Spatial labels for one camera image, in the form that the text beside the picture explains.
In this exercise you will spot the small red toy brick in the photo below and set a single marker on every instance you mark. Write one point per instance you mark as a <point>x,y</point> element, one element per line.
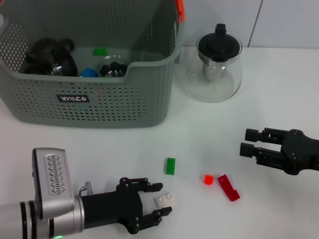
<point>208,179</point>

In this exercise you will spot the dark clay teapot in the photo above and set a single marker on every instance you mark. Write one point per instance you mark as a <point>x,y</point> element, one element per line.
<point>37,53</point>

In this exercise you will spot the dark red long brick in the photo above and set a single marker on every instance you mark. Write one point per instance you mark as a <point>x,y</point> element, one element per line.
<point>228,189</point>

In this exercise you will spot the black lid with steel strainer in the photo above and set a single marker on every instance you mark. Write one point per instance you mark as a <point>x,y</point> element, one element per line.
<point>219,44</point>

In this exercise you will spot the glass teacup black sleeve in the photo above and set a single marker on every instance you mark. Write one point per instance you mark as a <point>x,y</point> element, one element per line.
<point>63,66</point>
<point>113,68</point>

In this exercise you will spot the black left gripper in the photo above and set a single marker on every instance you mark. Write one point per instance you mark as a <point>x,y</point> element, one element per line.
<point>112,209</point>

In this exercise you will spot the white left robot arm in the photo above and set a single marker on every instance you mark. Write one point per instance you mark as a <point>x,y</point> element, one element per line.
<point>15,219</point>

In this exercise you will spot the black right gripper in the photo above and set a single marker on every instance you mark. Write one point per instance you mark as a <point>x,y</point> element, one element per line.
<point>299,153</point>

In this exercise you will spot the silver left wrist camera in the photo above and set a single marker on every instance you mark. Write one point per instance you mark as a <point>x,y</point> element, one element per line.
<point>53,179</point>

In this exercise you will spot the grey perforated plastic storage bin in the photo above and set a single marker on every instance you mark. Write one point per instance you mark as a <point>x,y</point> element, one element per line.
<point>124,104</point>

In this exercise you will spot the blue square toy plate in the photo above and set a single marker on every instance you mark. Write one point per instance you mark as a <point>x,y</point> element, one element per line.
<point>88,73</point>

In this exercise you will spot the clear glass teapot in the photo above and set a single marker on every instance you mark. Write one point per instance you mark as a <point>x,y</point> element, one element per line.
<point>224,84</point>

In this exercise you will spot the white toy brick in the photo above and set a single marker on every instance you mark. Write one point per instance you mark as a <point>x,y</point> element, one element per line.
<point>164,199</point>

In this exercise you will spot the green toy brick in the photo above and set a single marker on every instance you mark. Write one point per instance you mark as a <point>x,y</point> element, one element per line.
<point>100,51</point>
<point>171,166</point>

